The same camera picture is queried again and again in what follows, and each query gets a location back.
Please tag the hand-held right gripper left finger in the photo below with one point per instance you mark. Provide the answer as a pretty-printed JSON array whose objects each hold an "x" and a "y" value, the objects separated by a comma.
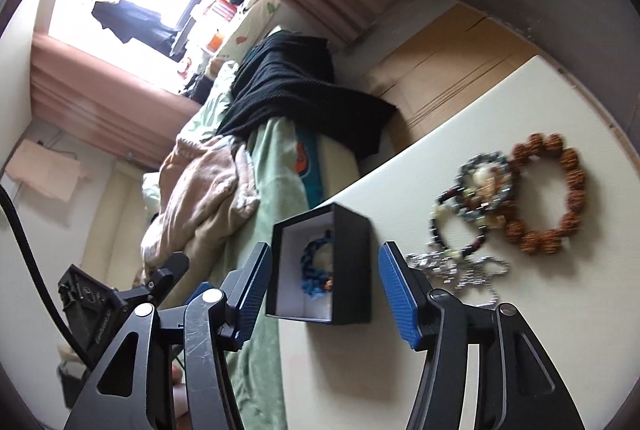
[{"x": 252, "y": 290}]

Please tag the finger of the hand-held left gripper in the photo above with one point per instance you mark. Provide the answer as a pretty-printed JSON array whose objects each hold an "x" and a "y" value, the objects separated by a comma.
[{"x": 170, "y": 267}]

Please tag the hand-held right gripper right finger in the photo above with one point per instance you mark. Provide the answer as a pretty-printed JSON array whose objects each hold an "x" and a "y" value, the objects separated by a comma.
[{"x": 400, "y": 300}]

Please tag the black jewelry box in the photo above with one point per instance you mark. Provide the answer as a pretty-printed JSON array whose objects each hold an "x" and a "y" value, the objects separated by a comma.
[{"x": 355, "y": 260}]

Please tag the dark bin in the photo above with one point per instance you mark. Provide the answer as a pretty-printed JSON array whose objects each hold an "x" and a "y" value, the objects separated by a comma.
[{"x": 70, "y": 382}]

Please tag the pink fleece blanket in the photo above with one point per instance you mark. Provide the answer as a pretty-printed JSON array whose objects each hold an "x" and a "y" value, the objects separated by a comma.
[{"x": 200, "y": 190}]

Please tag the green bedsheet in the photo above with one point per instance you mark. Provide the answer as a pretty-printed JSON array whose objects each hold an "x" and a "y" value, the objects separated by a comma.
[{"x": 270, "y": 190}]

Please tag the teal printed sheet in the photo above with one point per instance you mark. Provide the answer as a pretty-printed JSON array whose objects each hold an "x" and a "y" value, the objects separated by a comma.
[{"x": 306, "y": 160}]

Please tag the black knit cloth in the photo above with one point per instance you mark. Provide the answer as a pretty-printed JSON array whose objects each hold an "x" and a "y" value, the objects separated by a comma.
[{"x": 300, "y": 85}]

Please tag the flat brown cardboard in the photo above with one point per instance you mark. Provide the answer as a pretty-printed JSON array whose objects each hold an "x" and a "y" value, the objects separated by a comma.
[{"x": 440, "y": 70}]

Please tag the black hanging clothing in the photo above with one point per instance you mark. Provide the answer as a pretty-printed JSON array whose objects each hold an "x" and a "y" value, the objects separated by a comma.
[{"x": 130, "y": 23}]

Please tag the white heart print quilt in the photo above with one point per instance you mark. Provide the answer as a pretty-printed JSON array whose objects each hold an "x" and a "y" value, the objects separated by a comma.
[{"x": 250, "y": 20}]

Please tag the pink cloth on wall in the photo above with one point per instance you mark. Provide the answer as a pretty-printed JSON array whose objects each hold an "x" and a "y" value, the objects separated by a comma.
[{"x": 42, "y": 170}]

